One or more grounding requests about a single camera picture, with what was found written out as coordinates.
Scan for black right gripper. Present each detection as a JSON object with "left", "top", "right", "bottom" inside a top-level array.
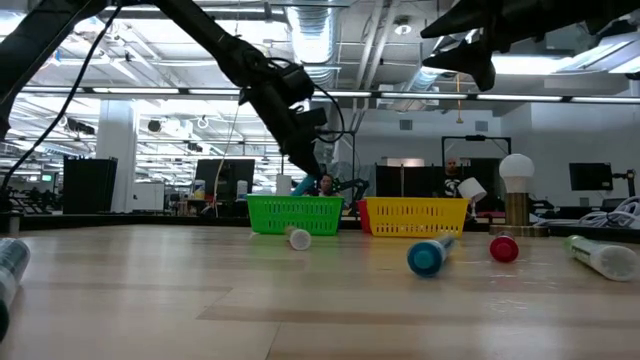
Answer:
[{"left": 419, "top": 0, "right": 640, "bottom": 93}]

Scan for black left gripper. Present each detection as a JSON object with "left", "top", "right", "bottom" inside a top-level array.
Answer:
[{"left": 248, "top": 91, "right": 325, "bottom": 180}]

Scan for light blue white-label marker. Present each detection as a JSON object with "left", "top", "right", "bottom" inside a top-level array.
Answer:
[{"left": 406, "top": 233, "right": 457, "bottom": 279}]

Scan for red cap white marker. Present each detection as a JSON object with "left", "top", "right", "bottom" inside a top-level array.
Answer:
[{"left": 488, "top": 230, "right": 520, "bottom": 264}]

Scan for green cap white-label marker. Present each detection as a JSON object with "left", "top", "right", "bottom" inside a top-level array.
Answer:
[{"left": 563, "top": 233, "right": 640, "bottom": 283}]

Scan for thick dark green marker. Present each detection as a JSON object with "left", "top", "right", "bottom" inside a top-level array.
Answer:
[{"left": 0, "top": 237, "right": 32, "bottom": 342}]

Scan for person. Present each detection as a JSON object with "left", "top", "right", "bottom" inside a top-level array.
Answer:
[
  {"left": 315, "top": 172, "right": 340, "bottom": 197},
  {"left": 438, "top": 157, "right": 469, "bottom": 199}
]

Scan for green plastic basket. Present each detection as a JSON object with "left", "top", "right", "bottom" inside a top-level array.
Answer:
[{"left": 246, "top": 193, "right": 346, "bottom": 236}]

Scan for black monitor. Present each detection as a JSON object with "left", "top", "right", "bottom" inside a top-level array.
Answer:
[
  {"left": 194, "top": 158, "right": 257, "bottom": 201},
  {"left": 568, "top": 161, "right": 615, "bottom": 192}
]

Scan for red plastic basket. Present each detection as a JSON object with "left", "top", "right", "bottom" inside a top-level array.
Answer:
[{"left": 356, "top": 198, "right": 372, "bottom": 234}]

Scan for black partition panel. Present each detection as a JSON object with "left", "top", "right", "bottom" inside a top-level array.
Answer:
[{"left": 374, "top": 163, "right": 446, "bottom": 198}]

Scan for yellow plastic basket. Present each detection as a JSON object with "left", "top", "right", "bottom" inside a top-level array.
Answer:
[{"left": 364, "top": 196, "right": 471, "bottom": 238}]

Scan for white bulb lamp brass base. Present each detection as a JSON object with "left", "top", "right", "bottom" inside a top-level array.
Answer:
[{"left": 489, "top": 152, "right": 550, "bottom": 237}]

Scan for white cup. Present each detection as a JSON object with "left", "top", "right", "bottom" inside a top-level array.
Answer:
[{"left": 457, "top": 176, "right": 488, "bottom": 204}]

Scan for white pillar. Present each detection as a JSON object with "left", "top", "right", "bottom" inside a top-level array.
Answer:
[{"left": 96, "top": 99, "right": 138, "bottom": 214}]

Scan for black cabinet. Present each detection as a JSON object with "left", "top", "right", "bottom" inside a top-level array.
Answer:
[{"left": 62, "top": 156, "right": 119, "bottom": 215}]

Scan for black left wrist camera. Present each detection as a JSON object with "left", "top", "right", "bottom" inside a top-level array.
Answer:
[{"left": 294, "top": 106, "right": 330, "bottom": 132}]

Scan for silver ventilation duct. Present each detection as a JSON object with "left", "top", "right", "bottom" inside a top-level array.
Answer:
[
  {"left": 283, "top": 0, "right": 342, "bottom": 161},
  {"left": 399, "top": 29, "right": 481, "bottom": 96}
]

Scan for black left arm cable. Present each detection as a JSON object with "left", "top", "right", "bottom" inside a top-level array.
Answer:
[{"left": 264, "top": 56, "right": 347, "bottom": 145}]

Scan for black stand frame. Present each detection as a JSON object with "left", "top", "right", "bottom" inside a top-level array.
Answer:
[{"left": 440, "top": 133, "right": 513, "bottom": 164}]

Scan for black aluminium table frame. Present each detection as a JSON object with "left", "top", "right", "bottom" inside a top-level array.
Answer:
[{"left": 0, "top": 209, "right": 640, "bottom": 242}]

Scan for white power cable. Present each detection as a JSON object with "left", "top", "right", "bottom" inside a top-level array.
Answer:
[{"left": 532, "top": 195, "right": 640, "bottom": 230}]

